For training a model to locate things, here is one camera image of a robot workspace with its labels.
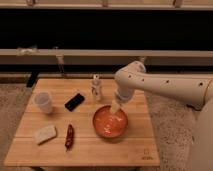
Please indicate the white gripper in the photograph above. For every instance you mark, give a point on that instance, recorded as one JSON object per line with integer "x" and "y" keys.
{"x": 122, "y": 95}

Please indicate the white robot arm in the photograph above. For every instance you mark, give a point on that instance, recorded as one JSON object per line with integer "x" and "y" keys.
{"x": 195, "y": 90}

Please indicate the orange ceramic bowl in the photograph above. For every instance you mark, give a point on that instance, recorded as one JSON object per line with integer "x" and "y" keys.
{"x": 109, "y": 125}

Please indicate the small clear bottle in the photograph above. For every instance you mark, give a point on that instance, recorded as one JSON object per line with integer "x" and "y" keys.
{"x": 96, "y": 87}

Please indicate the black rectangular device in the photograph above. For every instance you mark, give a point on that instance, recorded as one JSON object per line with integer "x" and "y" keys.
{"x": 74, "y": 102}

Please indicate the dried red chili pepper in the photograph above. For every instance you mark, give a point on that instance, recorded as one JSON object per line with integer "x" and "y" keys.
{"x": 70, "y": 137}

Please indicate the wooden table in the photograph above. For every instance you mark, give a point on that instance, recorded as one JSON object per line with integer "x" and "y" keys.
{"x": 137, "y": 147}

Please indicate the white plastic cup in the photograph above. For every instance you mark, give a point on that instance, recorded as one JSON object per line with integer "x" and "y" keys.
{"x": 43, "y": 101}

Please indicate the grey metal rail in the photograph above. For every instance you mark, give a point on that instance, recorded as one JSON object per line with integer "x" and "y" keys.
{"x": 53, "y": 56}

